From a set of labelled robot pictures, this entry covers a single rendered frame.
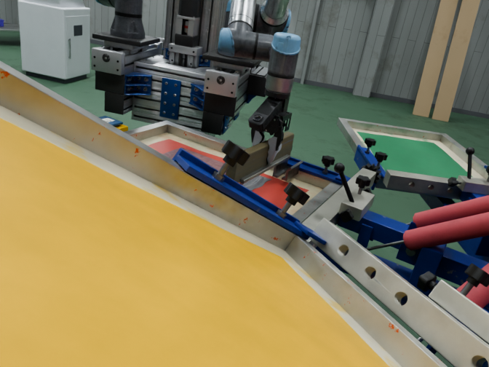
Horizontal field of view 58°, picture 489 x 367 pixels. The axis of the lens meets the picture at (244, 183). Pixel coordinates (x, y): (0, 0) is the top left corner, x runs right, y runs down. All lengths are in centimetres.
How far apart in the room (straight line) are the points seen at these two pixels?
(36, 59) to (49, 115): 600
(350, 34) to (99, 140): 797
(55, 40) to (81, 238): 601
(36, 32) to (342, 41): 500
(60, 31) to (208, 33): 423
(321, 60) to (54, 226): 823
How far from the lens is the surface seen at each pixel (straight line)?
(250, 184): 143
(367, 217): 121
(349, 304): 70
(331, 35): 843
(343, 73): 850
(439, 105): 787
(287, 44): 120
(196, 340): 30
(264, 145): 125
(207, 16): 213
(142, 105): 209
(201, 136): 172
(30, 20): 650
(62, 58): 628
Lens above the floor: 155
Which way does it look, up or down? 24 degrees down
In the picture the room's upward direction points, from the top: 9 degrees clockwise
